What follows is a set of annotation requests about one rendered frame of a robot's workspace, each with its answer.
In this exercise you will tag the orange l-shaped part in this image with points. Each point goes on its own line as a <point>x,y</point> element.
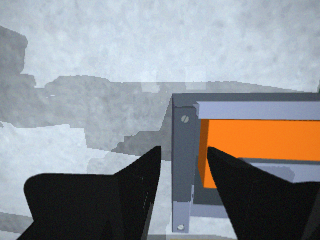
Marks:
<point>258,138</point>

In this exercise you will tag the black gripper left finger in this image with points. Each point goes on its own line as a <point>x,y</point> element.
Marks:
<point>125,198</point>

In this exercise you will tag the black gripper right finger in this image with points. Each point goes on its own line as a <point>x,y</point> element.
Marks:
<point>263,206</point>

